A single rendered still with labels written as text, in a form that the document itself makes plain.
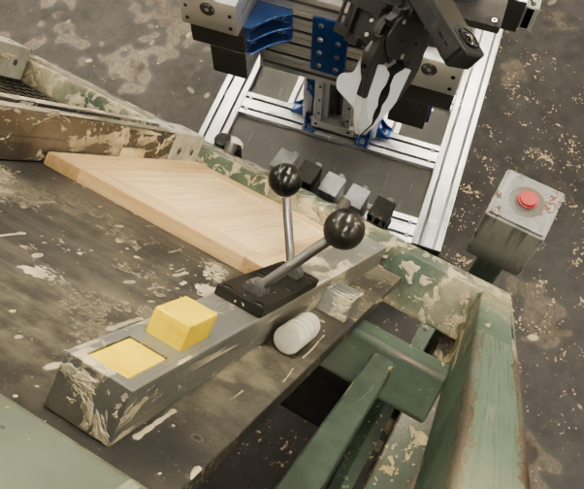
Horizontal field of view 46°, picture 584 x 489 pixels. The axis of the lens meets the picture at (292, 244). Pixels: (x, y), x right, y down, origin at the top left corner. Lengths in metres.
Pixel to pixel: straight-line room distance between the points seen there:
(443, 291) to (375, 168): 0.98
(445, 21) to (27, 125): 0.53
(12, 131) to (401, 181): 1.50
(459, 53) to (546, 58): 2.22
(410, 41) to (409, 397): 0.49
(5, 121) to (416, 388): 0.65
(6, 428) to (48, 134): 0.77
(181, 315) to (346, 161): 1.78
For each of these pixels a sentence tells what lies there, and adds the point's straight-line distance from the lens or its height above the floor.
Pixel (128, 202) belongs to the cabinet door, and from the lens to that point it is 0.94.
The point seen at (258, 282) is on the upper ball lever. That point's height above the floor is 1.48.
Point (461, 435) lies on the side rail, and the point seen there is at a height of 1.53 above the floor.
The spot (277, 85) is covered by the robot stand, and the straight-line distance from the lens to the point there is 2.42.
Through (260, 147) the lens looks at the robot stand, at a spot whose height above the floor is 0.21.
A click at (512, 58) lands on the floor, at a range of 2.92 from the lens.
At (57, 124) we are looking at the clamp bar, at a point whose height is 1.30.
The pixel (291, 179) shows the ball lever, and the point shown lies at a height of 1.44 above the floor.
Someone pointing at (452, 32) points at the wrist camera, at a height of 1.54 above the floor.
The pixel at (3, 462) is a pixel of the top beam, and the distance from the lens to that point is 0.23.
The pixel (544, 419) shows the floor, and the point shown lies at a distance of 2.26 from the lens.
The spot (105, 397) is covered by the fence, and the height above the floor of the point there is 1.67.
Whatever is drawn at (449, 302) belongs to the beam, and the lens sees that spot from 1.32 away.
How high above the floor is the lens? 2.07
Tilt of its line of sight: 63 degrees down
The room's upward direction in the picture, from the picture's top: 1 degrees clockwise
